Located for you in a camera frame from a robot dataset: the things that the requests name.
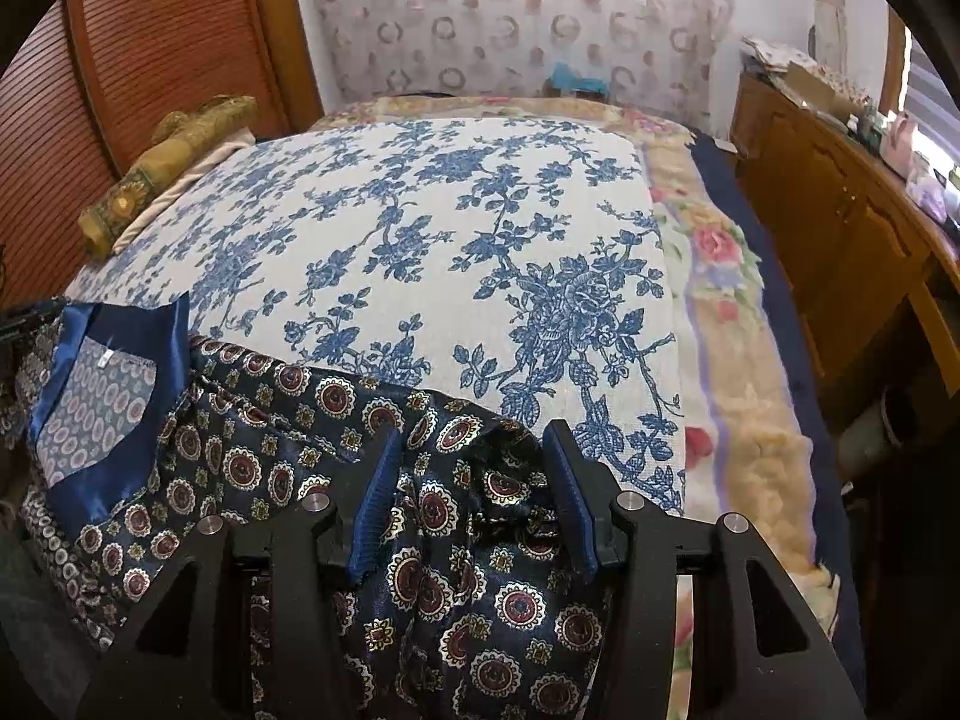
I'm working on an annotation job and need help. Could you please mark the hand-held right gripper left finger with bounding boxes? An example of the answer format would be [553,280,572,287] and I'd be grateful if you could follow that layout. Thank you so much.
[75,427,406,720]

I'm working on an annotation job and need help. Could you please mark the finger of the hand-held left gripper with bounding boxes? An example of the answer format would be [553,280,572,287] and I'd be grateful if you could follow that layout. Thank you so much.
[0,300,67,342]

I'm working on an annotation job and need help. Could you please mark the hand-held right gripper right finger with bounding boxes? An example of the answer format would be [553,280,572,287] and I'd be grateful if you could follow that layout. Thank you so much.
[541,420,871,720]

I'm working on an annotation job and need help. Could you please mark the navy patterned satin shirt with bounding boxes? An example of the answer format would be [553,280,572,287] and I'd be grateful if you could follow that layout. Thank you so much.
[0,292,623,720]

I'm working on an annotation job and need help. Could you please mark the beige pillow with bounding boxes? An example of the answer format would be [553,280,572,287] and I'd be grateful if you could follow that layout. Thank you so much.
[112,131,252,252]

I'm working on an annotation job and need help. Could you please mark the golden patterned pillow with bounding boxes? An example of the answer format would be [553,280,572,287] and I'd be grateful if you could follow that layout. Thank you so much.
[79,95,260,256]

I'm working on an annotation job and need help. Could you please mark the floral fleece blanket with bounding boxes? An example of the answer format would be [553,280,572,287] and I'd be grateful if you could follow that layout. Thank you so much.
[311,94,841,691]

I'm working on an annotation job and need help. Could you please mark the blue floral white sheet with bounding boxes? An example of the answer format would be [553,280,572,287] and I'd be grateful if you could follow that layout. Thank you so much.
[64,120,687,518]

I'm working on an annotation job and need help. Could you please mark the navy bed sheet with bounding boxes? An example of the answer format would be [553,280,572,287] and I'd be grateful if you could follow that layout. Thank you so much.
[690,131,871,691]

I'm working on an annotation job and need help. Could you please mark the grey cylinder bin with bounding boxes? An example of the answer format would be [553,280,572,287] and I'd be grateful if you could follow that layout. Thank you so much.
[836,386,916,473]

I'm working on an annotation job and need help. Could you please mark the wooden louvred wardrobe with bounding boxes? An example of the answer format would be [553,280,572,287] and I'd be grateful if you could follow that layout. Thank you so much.
[0,0,323,308]

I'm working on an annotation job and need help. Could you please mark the wooden sideboard cabinet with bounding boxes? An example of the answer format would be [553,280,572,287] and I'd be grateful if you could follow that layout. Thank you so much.
[731,71,960,436]

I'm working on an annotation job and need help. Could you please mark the small blue box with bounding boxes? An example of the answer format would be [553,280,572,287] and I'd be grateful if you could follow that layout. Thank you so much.
[547,64,608,98]

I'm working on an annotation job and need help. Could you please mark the purple pouch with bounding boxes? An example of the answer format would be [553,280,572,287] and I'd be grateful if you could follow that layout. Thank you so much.
[907,169,953,222]

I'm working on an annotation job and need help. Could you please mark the cardboard box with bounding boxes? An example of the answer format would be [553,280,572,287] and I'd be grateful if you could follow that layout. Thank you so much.
[780,60,856,113]

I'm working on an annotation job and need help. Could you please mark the pink bag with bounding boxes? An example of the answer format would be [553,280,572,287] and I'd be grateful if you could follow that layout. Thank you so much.
[885,111,920,177]

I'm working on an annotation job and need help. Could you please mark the folded floral cloths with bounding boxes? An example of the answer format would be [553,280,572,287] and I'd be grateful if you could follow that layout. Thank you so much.
[739,34,815,76]

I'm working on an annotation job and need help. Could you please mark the circle print curtain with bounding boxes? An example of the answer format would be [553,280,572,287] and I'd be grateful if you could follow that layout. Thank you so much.
[300,0,740,110]

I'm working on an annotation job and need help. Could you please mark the striped window blind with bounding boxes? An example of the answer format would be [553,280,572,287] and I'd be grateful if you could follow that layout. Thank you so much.
[907,26,960,166]

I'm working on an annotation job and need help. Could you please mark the wrapped air conditioner pipe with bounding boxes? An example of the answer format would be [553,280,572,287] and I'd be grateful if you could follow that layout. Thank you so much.
[814,0,848,76]

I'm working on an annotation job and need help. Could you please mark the wooden window frame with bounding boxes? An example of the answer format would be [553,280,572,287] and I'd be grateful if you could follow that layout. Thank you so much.
[881,7,912,113]

